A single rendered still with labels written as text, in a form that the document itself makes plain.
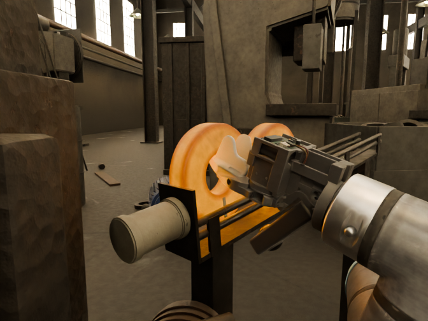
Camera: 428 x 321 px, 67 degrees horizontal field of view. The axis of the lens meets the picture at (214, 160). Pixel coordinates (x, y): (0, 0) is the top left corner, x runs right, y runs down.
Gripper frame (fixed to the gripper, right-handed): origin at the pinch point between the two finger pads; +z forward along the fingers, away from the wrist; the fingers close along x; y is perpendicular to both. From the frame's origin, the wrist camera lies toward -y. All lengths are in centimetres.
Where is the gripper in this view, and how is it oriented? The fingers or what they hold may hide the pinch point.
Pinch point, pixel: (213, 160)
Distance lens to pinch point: 51.0
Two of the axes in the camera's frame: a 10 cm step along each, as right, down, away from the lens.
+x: -6.8, 1.2, -7.2
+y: 1.9, -9.2, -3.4
